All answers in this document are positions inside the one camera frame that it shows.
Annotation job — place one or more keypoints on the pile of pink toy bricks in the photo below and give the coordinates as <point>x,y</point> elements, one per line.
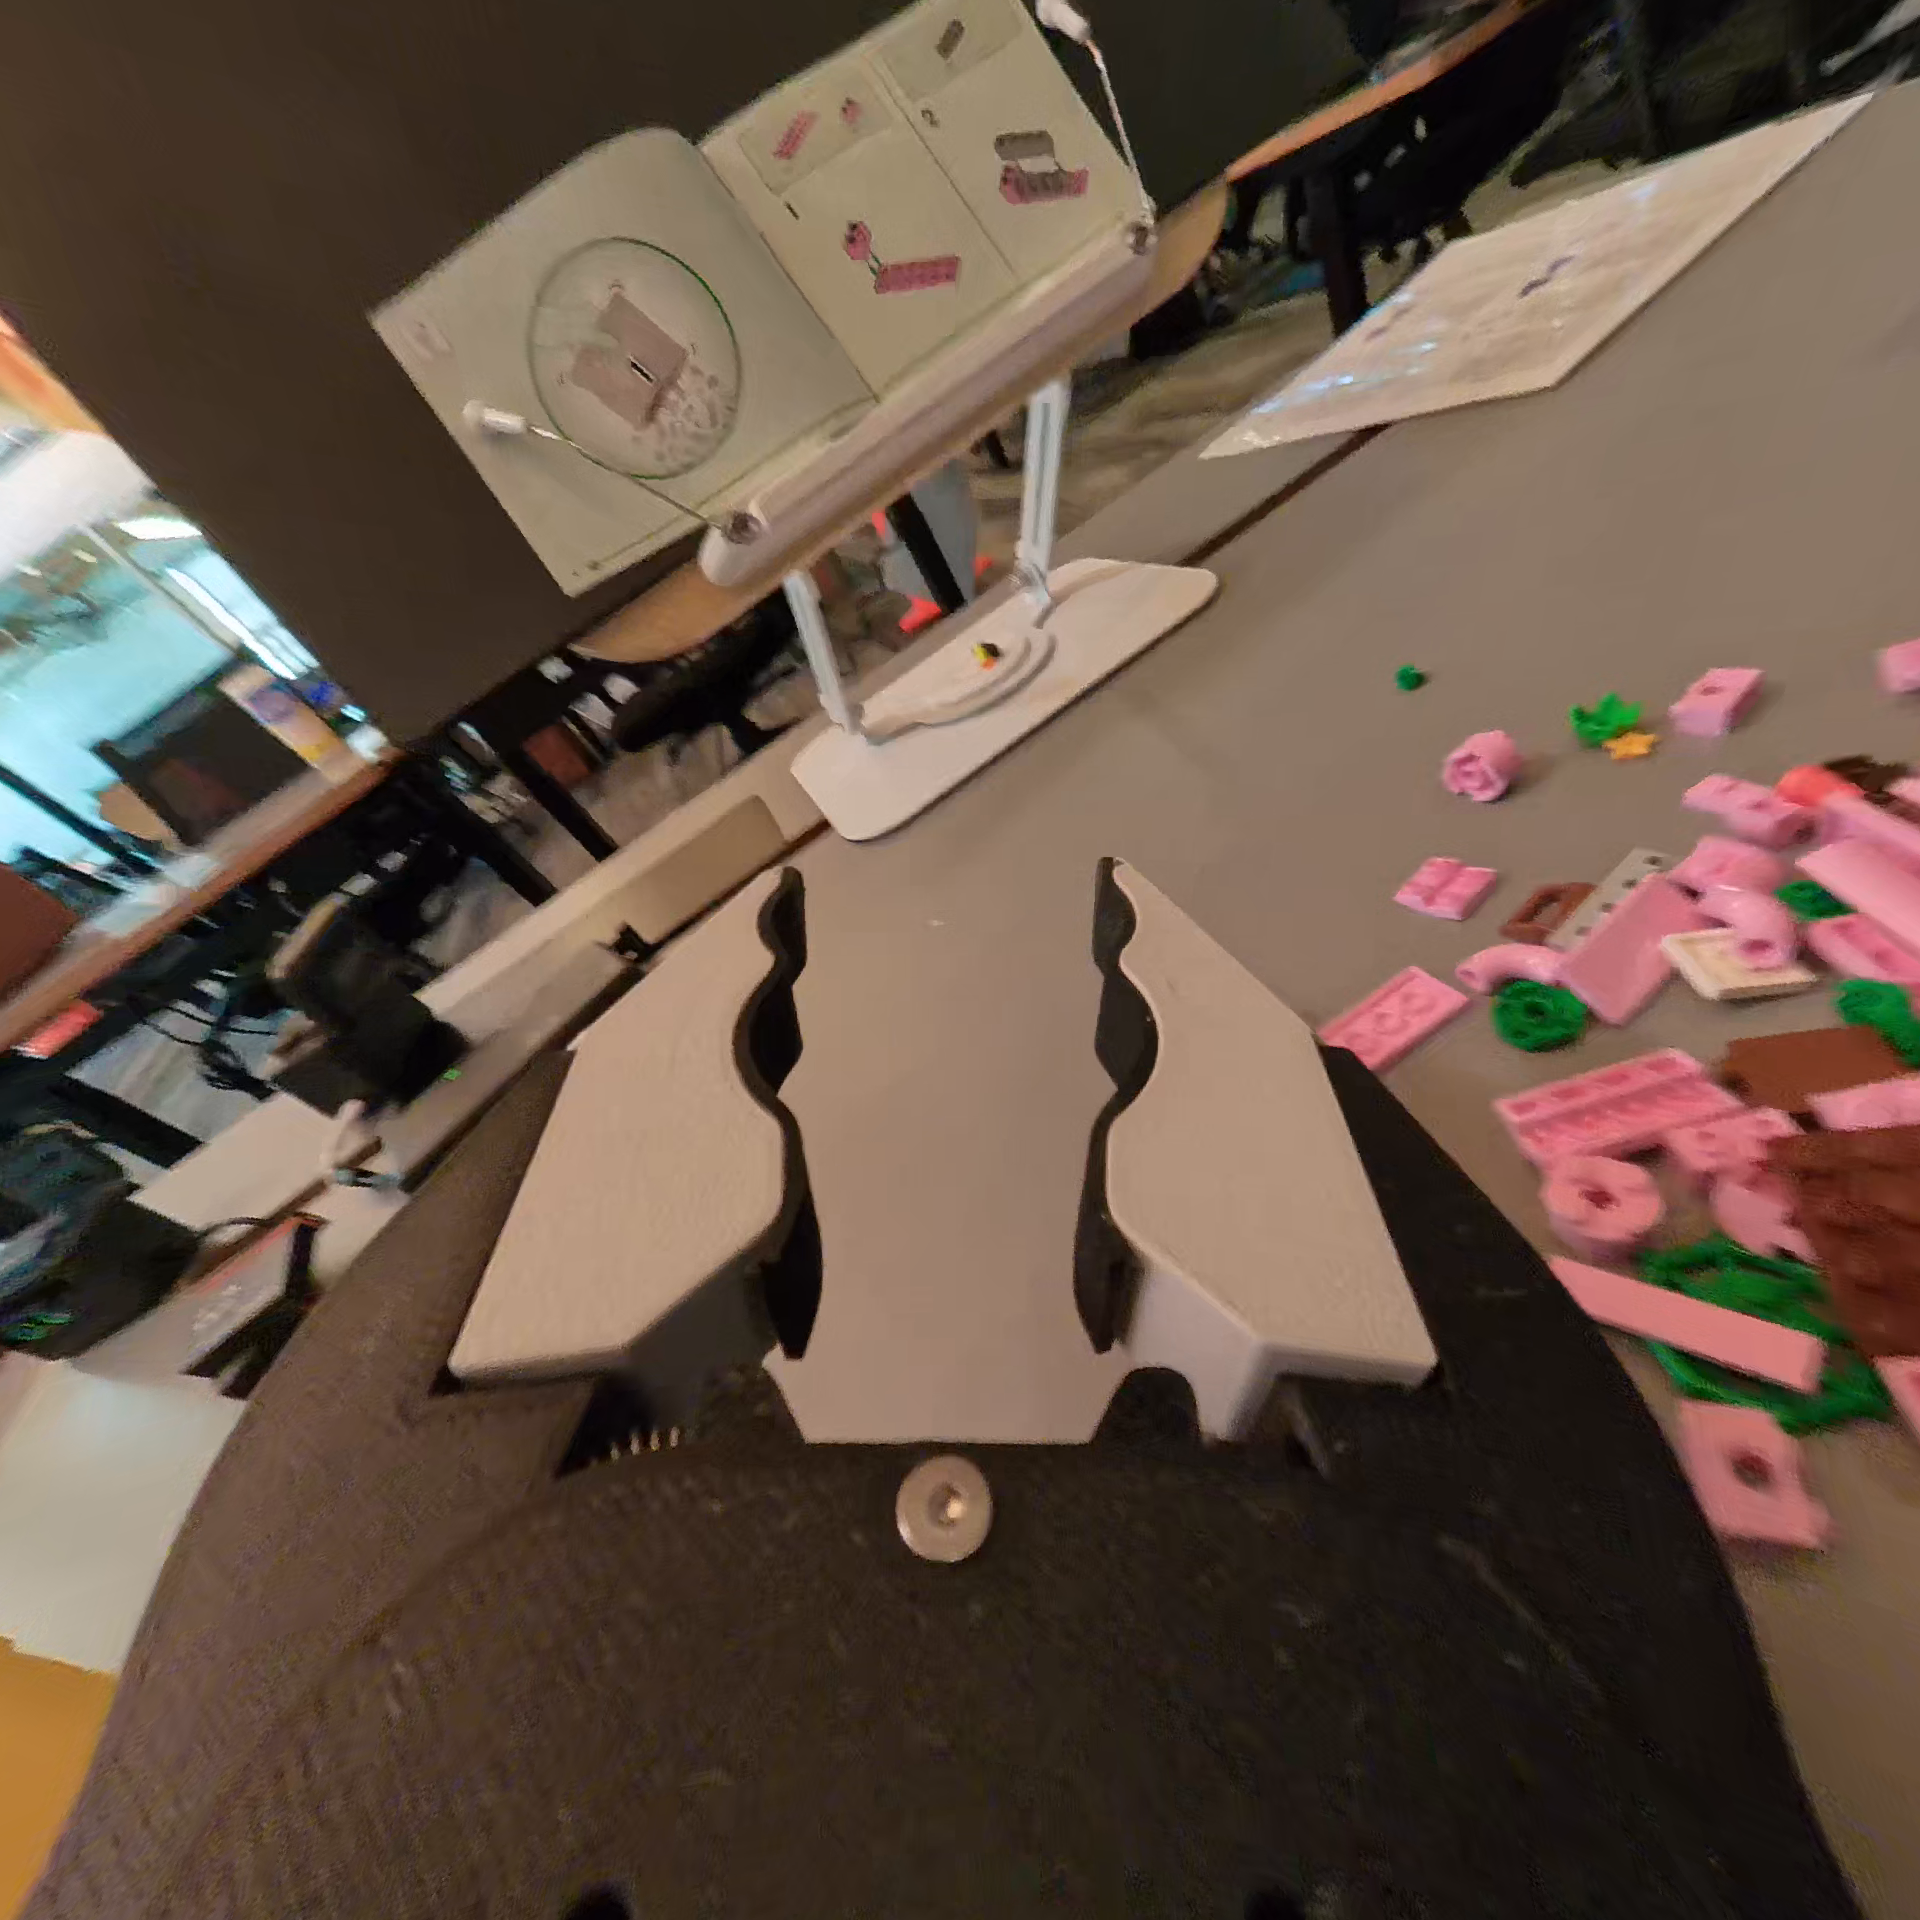
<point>1720,1045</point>

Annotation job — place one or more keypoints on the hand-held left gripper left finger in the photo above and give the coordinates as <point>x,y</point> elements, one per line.
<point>642,1184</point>

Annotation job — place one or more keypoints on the black partition panel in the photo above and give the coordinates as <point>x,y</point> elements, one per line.
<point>225,302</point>

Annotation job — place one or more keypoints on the brick instruction booklet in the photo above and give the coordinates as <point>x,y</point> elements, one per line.
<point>842,226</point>

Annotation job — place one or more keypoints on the pink flower brick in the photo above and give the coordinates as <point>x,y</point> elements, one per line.
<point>1483,764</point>

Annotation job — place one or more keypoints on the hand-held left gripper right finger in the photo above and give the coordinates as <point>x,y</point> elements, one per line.
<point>1272,1195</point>

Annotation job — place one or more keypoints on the printed paper sheet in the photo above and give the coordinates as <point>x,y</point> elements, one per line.
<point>1559,274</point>

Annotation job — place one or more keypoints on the white book stand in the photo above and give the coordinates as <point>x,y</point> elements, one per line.
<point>1046,643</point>

